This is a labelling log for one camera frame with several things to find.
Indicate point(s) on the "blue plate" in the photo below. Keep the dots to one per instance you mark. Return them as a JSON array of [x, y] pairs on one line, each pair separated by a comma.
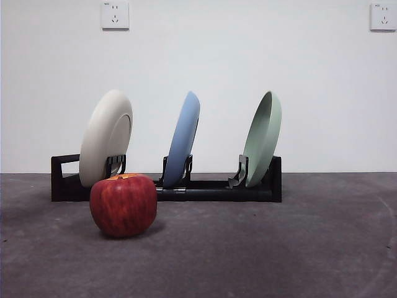
[[183, 136]]

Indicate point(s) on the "red apple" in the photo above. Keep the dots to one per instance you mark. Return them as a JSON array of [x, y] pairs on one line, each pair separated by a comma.
[[124, 205]]

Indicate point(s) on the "black plate rack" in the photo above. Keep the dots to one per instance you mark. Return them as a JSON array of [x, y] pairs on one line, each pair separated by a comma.
[[217, 193]]

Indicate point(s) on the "green plate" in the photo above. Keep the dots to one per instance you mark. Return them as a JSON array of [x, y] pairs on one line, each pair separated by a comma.
[[262, 146]]

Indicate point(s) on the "cream plate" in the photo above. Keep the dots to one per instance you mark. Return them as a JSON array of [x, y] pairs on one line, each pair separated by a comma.
[[102, 130]]

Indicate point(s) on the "white wall socket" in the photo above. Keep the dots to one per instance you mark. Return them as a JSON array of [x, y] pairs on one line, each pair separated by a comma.
[[384, 17], [115, 15]]

